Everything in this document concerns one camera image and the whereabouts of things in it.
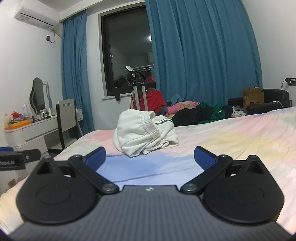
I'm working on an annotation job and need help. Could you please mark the black sofa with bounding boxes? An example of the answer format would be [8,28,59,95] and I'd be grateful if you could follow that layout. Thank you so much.
[228,89,293,116]

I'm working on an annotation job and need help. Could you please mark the narrow blue curtain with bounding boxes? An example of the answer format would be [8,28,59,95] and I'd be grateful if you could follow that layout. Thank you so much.
[61,10,95,140]

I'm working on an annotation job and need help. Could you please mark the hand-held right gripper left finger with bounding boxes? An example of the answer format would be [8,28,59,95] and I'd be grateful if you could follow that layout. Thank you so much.
[35,146,120,194]

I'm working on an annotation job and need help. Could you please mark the white air conditioner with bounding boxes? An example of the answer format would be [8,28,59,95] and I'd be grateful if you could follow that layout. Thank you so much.
[14,0,60,29]

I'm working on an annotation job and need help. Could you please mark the white patterned cloth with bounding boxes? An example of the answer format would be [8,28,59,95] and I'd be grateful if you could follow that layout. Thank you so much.
[231,107,247,118]

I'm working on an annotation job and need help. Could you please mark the beige chair with black frame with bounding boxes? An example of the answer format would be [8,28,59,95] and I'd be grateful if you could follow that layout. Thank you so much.
[55,98,84,156]

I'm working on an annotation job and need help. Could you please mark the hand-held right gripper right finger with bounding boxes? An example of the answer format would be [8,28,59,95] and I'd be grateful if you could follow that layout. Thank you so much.
[180,146,265,194]

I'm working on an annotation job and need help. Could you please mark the wavy vanity mirror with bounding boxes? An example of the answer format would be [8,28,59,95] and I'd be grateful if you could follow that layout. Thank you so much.
[29,77,53,117]

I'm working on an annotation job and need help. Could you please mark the pink cloth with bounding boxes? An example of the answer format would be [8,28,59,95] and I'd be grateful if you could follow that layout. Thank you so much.
[165,101,201,117]

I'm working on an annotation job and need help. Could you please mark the brown paper bag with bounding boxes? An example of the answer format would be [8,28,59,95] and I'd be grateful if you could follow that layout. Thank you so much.
[243,87,265,111]

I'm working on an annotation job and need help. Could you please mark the cardboard box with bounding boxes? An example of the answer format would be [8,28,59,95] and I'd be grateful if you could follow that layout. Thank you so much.
[7,178,22,191]

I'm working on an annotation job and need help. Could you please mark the green cloth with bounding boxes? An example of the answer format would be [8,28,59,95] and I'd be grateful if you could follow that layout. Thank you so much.
[196,102,232,124]

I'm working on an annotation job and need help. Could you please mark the small cosmetic bottles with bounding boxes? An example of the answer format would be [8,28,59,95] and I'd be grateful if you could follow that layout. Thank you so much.
[41,108,55,120]

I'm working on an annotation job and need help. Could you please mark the silver metal stand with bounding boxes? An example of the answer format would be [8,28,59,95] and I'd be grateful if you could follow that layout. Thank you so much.
[125,66,156,112]

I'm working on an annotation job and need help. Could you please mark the wide blue curtain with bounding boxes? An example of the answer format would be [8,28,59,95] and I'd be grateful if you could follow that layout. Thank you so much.
[144,0,263,107]

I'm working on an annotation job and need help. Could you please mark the red cloth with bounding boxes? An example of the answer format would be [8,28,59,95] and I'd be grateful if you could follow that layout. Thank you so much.
[131,89,167,112]

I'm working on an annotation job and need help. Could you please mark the white pants with striped band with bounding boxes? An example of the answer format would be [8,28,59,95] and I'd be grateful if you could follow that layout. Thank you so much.
[113,109,179,157]

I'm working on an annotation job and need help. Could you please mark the pastel rainbow bed sheet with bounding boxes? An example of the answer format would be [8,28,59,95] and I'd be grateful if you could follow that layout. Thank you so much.
[0,108,296,234]

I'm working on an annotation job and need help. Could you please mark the orange tray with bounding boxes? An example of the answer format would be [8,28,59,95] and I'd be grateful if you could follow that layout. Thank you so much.
[5,119,32,131]

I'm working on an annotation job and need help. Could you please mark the white vanity desk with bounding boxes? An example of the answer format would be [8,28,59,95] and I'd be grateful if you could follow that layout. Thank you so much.
[4,115,61,158]

